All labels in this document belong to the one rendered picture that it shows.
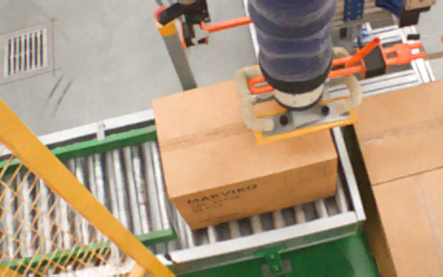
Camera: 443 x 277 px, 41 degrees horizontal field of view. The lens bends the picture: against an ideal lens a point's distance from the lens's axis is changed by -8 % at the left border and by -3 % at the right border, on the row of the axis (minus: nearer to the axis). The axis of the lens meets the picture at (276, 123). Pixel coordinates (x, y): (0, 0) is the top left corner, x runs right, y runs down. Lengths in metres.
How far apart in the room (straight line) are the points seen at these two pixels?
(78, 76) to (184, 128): 1.54
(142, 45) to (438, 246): 2.07
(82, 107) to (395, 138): 1.80
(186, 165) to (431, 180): 1.02
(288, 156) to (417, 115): 0.76
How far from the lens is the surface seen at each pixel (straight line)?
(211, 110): 2.25
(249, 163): 2.14
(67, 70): 3.72
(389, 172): 2.57
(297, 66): 1.74
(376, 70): 1.99
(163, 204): 2.58
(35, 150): 1.23
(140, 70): 3.55
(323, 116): 2.03
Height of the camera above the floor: 2.92
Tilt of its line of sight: 64 degrees down
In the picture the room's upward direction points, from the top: 9 degrees counter-clockwise
